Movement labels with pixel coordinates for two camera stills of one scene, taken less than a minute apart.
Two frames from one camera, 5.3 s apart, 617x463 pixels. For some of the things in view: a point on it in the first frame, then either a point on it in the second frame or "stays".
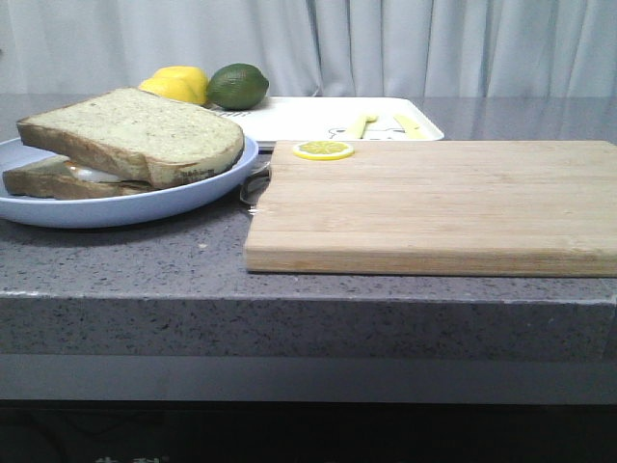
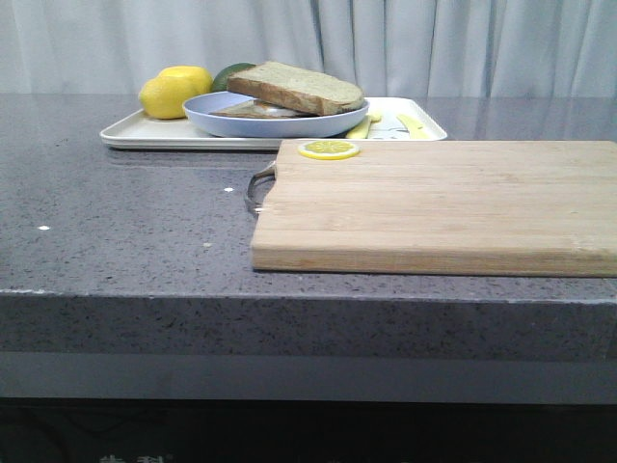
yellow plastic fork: [367, 120] stays
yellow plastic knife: [411, 127] stays
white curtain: [315, 48] stays
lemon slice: [323, 150] stays
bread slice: [139, 133] to [296, 88]
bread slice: [53, 178] to [255, 110]
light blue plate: [118, 208] to [201, 109]
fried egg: [92, 176] to [259, 107]
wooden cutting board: [440, 207] stays
